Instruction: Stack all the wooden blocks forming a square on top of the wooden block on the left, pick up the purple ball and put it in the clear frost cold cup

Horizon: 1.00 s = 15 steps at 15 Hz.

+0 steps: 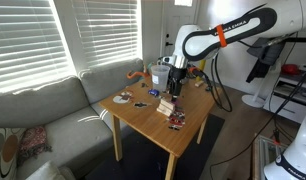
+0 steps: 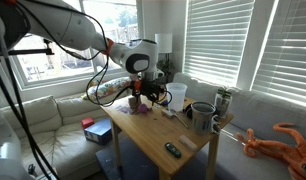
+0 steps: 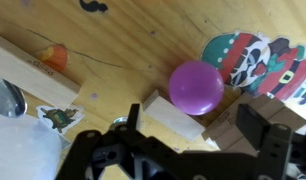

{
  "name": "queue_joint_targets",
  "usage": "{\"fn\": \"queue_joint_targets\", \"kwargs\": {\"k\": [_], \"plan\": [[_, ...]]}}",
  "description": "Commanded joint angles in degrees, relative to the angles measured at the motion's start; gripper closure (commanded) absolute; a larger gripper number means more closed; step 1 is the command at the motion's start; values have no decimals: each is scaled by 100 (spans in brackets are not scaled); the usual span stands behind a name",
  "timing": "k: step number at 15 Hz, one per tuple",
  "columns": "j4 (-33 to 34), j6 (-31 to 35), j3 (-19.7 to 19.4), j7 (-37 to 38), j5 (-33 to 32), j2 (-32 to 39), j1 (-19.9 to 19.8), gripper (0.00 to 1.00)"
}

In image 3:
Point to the light wooden table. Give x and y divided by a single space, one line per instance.
133 50

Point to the pale wooden block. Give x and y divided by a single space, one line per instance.
289 116
173 115
29 73
219 128

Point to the candy corn sticker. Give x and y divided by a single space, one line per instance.
54 58

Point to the elf sticker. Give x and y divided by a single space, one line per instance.
233 56

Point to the small red candy packet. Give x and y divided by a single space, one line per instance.
283 76

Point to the purple ball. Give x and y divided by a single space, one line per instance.
196 88

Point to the metal spoon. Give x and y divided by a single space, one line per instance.
8 98

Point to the black cat sticker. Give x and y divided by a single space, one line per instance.
93 6

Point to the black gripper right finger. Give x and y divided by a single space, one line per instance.
253 126

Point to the turtle sticker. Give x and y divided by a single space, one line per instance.
59 118

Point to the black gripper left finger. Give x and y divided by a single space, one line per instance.
134 116

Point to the translucent plastic cup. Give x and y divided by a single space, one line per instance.
23 150

